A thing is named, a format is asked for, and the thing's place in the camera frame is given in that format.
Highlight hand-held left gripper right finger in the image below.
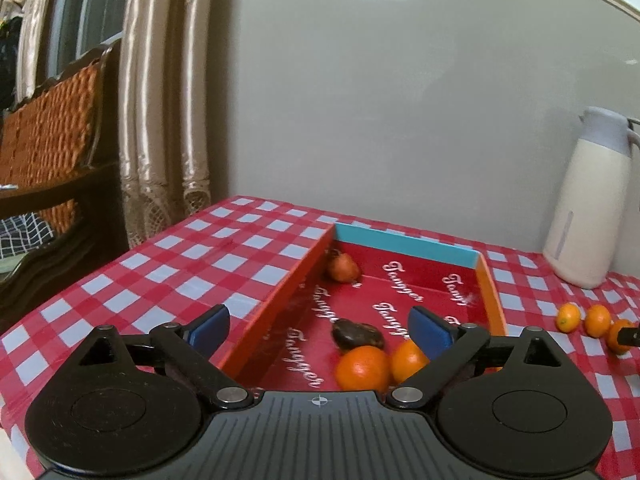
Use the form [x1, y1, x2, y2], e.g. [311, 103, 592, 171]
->
[387, 306, 576, 409]

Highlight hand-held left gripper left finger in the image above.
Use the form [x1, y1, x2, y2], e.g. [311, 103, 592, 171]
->
[75, 304, 253, 409]

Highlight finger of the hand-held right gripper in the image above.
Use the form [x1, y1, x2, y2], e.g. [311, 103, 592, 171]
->
[617, 327, 640, 354]

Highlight small orange kumquat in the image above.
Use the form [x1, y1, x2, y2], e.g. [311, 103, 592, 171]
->
[585, 304, 612, 338]
[556, 302, 582, 334]
[606, 319, 635, 356]

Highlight mandarin orange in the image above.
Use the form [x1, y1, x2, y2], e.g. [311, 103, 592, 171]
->
[390, 339, 431, 385]
[335, 346, 392, 392]

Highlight colourful cardboard box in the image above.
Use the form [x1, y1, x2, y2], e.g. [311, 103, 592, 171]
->
[212, 221, 508, 392]

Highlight dark brown fruit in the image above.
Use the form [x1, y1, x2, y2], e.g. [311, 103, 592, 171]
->
[332, 322, 386, 352]

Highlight orange fruit with brown spots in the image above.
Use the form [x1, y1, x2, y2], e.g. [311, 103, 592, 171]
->
[326, 250, 362, 282]

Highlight red checked tablecloth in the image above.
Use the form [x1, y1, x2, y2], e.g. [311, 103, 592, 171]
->
[0, 195, 640, 480]

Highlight white thermos jug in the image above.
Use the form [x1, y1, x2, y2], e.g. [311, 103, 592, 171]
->
[543, 106, 640, 289]

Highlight dark checked cloth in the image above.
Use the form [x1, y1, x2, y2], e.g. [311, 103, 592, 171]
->
[0, 212, 56, 262]

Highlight beige satin curtain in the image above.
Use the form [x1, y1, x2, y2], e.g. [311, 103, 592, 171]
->
[15, 0, 57, 102]
[117, 0, 217, 249]

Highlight wooden sofa with orange cushion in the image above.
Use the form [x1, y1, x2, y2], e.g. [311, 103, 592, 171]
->
[0, 40, 127, 332]

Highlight dark hanging clothes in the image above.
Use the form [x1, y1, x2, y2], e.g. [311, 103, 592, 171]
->
[0, 12, 25, 111]

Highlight window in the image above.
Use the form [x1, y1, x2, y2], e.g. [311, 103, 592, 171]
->
[50, 0, 133, 72]

